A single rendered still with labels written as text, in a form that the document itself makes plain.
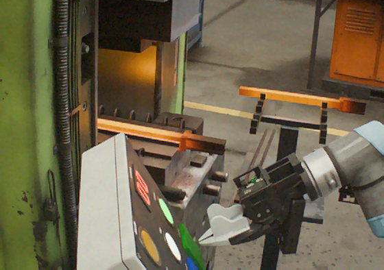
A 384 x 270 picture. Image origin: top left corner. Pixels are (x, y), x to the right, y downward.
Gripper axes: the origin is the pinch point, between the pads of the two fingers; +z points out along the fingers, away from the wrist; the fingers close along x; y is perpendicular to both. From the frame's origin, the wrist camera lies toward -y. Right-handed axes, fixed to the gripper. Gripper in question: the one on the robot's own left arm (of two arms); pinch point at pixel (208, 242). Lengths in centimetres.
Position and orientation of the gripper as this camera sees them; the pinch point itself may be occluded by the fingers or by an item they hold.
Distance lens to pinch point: 99.2
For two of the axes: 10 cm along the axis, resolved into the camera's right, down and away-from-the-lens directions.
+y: -4.4, -7.8, -4.3
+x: 1.4, 4.1, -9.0
